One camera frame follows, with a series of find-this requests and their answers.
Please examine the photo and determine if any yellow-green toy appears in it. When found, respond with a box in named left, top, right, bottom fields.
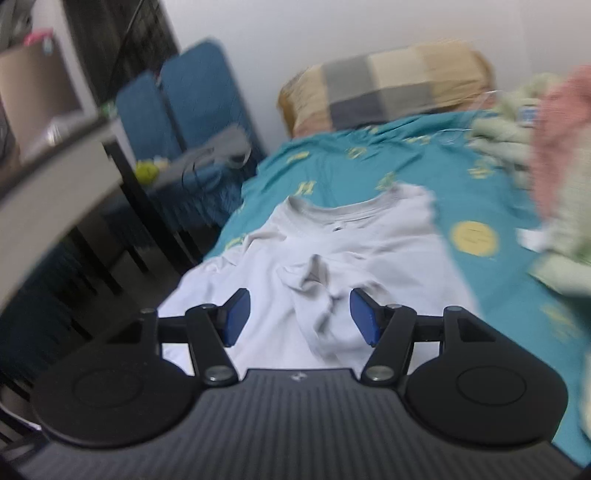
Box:
left=135, top=159, right=169, bottom=184

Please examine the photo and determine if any cardboard box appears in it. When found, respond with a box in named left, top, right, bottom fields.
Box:
left=0, top=34, right=84, bottom=153

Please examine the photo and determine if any grey cloth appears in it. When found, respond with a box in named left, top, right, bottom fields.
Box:
left=173, top=124, right=252, bottom=171

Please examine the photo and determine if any blue folding chair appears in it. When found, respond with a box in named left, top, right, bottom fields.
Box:
left=115, top=40, right=266, bottom=232

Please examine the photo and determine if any white t-shirt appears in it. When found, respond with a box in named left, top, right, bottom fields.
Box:
left=157, top=184, right=481, bottom=376

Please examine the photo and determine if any pile of pastel clothes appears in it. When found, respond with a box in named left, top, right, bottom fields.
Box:
left=468, top=65, right=591, bottom=296

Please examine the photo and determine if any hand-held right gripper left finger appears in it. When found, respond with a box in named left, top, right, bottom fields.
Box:
left=107, top=288, right=252, bottom=387

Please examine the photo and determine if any white desk with dark legs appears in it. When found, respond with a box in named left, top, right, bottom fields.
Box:
left=0, top=113, right=204, bottom=310

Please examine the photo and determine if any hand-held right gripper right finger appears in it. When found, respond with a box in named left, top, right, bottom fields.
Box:
left=349, top=288, right=496, bottom=385

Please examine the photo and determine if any teal printed bed sheet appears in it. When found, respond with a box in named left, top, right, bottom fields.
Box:
left=203, top=111, right=591, bottom=476

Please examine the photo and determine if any plaid pillow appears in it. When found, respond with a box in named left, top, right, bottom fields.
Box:
left=277, top=40, right=495, bottom=138

